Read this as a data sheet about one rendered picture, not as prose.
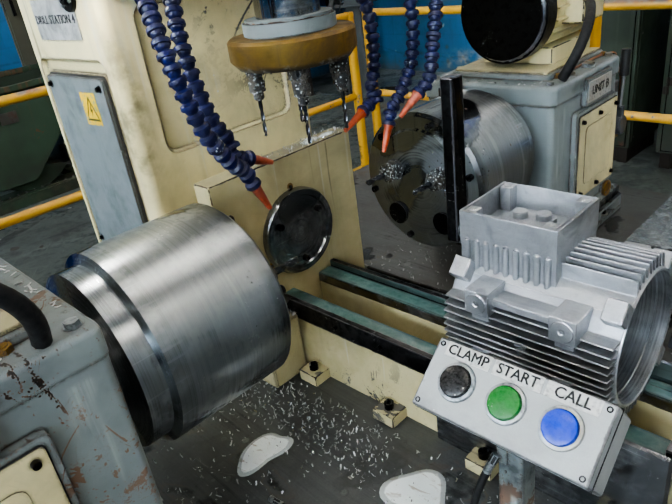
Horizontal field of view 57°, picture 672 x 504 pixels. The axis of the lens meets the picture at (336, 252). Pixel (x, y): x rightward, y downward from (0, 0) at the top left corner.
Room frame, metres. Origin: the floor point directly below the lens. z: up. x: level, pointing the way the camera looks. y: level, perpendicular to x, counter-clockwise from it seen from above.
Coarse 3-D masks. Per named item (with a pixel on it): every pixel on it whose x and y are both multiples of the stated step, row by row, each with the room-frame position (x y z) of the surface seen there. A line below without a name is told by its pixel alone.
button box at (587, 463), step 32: (448, 352) 0.47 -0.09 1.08; (480, 352) 0.45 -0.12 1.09; (480, 384) 0.43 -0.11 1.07; (512, 384) 0.41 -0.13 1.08; (544, 384) 0.40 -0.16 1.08; (448, 416) 0.42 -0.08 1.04; (480, 416) 0.41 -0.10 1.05; (576, 416) 0.37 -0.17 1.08; (608, 416) 0.36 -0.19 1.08; (512, 448) 0.37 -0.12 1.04; (544, 448) 0.36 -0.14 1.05; (576, 448) 0.35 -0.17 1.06; (608, 448) 0.35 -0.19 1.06; (576, 480) 0.33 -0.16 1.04
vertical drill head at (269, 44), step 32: (256, 0) 0.88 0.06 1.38; (288, 0) 0.86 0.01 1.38; (256, 32) 0.85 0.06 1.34; (288, 32) 0.84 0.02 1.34; (320, 32) 0.84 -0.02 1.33; (352, 32) 0.86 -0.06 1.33; (256, 64) 0.83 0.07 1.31; (288, 64) 0.81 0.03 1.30; (320, 64) 0.83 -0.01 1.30; (256, 96) 0.90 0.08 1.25
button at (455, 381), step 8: (448, 368) 0.45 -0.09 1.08; (456, 368) 0.45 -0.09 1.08; (464, 368) 0.44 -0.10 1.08; (440, 376) 0.45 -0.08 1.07; (448, 376) 0.44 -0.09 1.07; (456, 376) 0.44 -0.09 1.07; (464, 376) 0.44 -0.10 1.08; (440, 384) 0.44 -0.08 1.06; (448, 384) 0.44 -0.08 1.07; (456, 384) 0.44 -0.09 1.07; (464, 384) 0.43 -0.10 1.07; (448, 392) 0.43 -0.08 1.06; (456, 392) 0.43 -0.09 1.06; (464, 392) 0.43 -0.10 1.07
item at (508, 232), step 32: (512, 192) 0.69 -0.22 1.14; (544, 192) 0.67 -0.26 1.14; (480, 224) 0.62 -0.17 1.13; (512, 224) 0.59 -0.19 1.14; (544, 224) 0.61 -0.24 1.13; (576, 224) 0.58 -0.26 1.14; (480, 256) 0.62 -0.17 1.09; (512, 256) 0.59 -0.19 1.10; (544, 256) 0.57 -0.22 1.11; (544, 288) 0.56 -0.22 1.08
